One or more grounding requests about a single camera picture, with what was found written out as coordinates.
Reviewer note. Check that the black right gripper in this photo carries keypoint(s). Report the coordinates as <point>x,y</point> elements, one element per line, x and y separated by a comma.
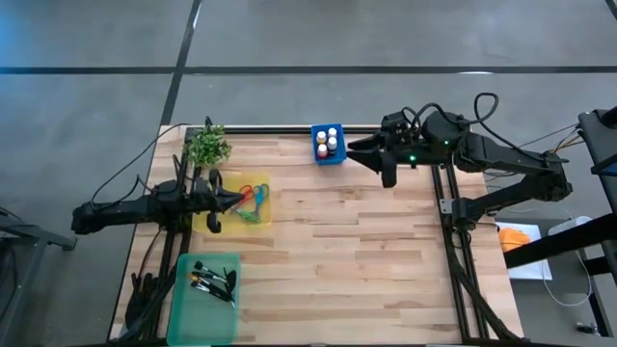
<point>410,152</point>

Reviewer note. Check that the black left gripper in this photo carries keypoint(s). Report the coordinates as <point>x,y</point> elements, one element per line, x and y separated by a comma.
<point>209,200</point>

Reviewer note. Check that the red paint bottle white cap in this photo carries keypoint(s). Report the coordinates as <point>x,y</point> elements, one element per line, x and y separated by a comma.
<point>332,131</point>

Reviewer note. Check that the orange paint bottle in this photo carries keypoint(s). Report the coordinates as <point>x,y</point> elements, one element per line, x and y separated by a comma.
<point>322,152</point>

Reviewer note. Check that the yellow paint bottle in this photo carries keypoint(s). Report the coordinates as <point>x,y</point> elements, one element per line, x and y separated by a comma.
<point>321,137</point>

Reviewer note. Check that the black paintbrush silver ferrule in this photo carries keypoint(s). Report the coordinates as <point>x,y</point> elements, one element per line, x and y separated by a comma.
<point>209,271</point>

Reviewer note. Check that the wide-headed black paintbrush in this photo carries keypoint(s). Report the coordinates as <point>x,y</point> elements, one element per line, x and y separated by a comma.
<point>231,279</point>

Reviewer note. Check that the paintbrush with yellow ferrule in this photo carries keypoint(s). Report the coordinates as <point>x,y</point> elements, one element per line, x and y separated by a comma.
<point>194,278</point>

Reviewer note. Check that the thin black paintbrush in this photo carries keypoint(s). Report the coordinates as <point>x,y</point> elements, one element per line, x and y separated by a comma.
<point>212,292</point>

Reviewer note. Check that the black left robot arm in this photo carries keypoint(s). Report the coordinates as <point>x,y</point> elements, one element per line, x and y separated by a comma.
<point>120,209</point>

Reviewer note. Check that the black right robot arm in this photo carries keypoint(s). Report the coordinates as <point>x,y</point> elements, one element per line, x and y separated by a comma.
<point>506,154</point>

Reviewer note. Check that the blue plastic bin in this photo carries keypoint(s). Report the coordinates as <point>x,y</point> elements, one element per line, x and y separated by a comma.
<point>342,154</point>

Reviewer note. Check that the yellow translucent plastic tray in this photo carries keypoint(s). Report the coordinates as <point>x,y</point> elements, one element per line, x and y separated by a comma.
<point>260,226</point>

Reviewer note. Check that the green artificial plant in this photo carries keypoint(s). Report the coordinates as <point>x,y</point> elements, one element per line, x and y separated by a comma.
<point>207,147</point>

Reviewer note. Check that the orange cloth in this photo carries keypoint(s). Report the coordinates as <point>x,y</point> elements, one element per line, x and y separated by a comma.
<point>513,239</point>

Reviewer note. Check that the white paper sheet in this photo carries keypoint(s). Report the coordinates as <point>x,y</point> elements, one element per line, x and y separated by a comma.
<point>530,270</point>

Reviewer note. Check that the grey metal table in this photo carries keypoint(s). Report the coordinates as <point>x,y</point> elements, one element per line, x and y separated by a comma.
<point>34,236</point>

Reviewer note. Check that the black metal stand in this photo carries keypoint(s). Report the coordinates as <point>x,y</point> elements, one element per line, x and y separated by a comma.
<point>559,241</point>

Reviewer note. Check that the white flat device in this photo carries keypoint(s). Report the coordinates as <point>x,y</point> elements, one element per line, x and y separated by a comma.
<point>566,225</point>

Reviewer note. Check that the small black gadget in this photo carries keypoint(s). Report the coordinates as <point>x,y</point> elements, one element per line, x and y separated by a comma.
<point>585,328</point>

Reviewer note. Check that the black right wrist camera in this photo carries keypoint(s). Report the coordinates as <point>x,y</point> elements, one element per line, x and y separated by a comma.
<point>397,124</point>

